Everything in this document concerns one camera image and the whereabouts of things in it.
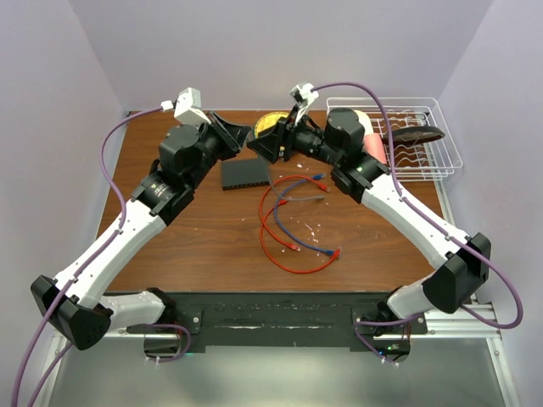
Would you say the yellow round plate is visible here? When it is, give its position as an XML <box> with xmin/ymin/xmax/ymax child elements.
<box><xmin>253</xmin><ymin>111</ymin><xmax>289</xmax><ymax>140</ymax></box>

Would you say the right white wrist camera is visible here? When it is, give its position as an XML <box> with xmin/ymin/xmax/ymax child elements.
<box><xmin>289</xmin><ymin>82</ymin><xmax>319</xmax><ymax>125</ymax></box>

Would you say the dark brown plate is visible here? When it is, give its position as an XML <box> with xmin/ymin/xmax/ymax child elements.
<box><xmin>391</xmin><ymin>125</ymin><xmax>445</xmax><ymax>148</ymax></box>

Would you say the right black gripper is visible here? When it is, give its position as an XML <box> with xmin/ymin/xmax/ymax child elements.
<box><xmin>247</xmin><ymin>104</ymin><xmax>341</xmax><ymax>167</ymax></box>

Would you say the blue ethernet cable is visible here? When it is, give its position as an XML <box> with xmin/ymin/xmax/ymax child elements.
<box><xmin>271</xmin><ymin>172</ymin><xmax>336</xmax><ymax>256</ymax></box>

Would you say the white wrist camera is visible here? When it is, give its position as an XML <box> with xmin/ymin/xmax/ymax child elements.
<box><xmin>160</xmin><ymin>87</ymin><xmax>210</xmax><ymax>127</ymax></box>
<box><xmin>289</xmin><ymin>82</ymin><xmax>319</xmax><ymax>125</ymax></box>

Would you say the short red ethernet cable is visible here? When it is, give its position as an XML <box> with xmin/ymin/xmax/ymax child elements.
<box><xmin>279</xmin><ymin>176</ymin><xmax>331</xmax><ymax>194</ymax></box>

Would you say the grey ethernet cable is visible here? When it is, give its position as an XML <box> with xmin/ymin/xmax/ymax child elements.
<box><xmin>265</xmin><ymin>163</ymin><xmax>327</xmax><ymax>203</ymax></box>

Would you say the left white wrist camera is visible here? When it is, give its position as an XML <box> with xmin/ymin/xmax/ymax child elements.
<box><xmin>160</xmin><ymin>87</ymin><xmax>210</xmax><ymax>127</ymax></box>

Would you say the pink cup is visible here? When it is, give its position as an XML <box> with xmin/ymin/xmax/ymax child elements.
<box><xmin>364</xmin><ymin>133</ymin><xmax>388</xmax><ymax>164</ymax></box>

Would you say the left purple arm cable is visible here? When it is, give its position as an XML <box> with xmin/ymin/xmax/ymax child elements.
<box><xmin>14</xmin><ymin>105</ymin><xmax>192</xmax><ymax>407</ymax></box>

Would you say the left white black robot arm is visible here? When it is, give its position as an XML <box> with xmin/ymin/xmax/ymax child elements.
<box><xmin>31</xmin><ymin>112</ymin><xmax>250</xmax><ymax>350</ymax></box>

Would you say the aluminium frame rail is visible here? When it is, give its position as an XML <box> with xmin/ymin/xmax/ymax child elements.
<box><xmin>31</xmin><ymin>270</ymin><xmax>521</xmax><ymax>407</ymax></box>

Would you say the white wire dish rack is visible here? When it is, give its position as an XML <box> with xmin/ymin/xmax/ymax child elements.
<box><xmin>325</xmin><ymin>97</ymin><xmax>463</xmax><ymax>184</ymax></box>

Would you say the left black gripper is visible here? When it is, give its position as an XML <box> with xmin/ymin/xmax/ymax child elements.
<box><xmin>186</xmin><ymin>111</ymin><xmax>251</xmax><ymax>190</ymax></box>

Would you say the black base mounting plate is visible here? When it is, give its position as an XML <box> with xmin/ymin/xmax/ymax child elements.
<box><xmin>126</xmin><ymin>292</ymin><xmax>428</xmax><ymax>355</ymax></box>

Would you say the black network switch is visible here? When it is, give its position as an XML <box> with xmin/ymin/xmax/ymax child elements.
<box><xmin>221</xmin><ymin>159</ymin><xmax>269</xmax><ymax>191</ymax></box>

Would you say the long red ethernet cable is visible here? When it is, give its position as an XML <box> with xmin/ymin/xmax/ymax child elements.
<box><xmin>258</xmin><ymin>176</ymin><xmax>344</xmax><ymax>275</ymax></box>

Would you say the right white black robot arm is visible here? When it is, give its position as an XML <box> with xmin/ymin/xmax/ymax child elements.
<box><xmin>248</xmin><ymin>108</ymin><xmax>491</xmax><ymax>333</ymax></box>

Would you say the cream plate in rack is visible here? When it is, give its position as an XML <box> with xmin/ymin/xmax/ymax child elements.
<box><xmin>354</xmin><ymin>109</ymin><xmax>374</xmax><ymax>135</ymax></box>

